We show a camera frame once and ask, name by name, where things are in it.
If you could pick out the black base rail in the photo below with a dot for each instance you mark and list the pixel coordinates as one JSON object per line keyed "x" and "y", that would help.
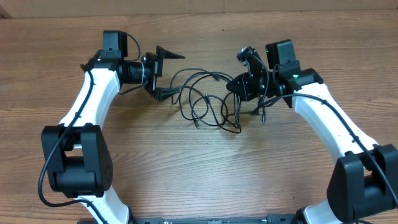
{"x": 270, "y": 219}

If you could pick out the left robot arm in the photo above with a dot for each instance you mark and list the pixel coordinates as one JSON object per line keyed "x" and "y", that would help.
{"x": 78, "y": 167}

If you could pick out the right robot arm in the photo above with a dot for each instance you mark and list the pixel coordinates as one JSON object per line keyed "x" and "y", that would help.
{"x": 364, "y": 179}

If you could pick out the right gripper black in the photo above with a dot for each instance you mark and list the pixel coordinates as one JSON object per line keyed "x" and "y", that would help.
{"x": 244, "y": 93}

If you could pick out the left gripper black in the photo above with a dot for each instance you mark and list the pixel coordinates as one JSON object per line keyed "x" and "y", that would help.
{"x": 160, "y": 93}

